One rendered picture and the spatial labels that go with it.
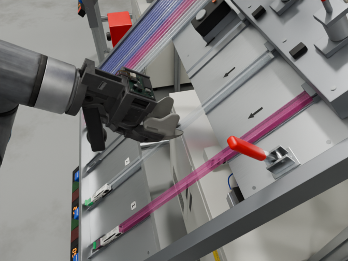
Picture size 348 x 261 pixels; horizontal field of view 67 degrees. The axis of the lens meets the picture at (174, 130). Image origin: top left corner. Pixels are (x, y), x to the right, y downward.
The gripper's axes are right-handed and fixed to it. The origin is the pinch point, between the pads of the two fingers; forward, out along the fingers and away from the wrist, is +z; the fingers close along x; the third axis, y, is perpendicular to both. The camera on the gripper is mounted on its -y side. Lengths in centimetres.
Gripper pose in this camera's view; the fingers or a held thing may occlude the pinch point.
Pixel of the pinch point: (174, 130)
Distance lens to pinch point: 51.1
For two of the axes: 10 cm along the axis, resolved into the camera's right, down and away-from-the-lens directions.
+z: 8.2, 2.3, 5.3
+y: 5.3, -6.6, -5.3
